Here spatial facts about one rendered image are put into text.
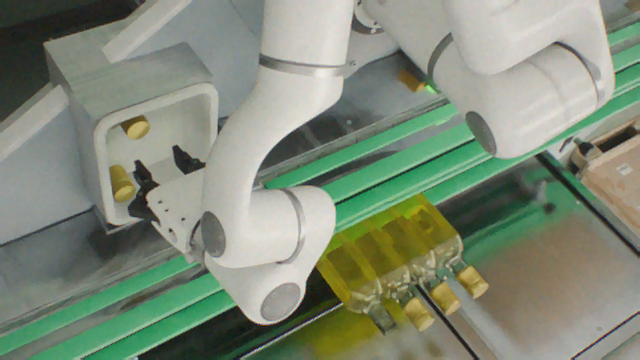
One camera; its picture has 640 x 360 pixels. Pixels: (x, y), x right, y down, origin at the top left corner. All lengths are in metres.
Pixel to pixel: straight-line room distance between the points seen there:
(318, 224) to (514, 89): 0.27
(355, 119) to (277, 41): 0.55
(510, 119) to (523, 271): 0.72
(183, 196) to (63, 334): 0.32
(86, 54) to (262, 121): 0.41
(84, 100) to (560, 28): 0.57
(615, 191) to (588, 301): 3.50
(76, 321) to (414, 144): 0.59
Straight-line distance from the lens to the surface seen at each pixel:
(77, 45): 1.07
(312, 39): 0.70
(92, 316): 1.15
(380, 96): 1.29
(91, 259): 1.18
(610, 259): 1.64
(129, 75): 1.02
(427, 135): 1.28
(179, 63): 1.04
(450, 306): 1.24
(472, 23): 0.81
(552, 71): 0.89
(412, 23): 0.96
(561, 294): 1.55
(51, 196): 1.18
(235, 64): 1.15
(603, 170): 5.11
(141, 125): 1.04
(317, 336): 1.32
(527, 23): 0.83
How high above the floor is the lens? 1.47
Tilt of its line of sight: 28 degrees down
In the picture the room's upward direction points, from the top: 141 degrees clockwise
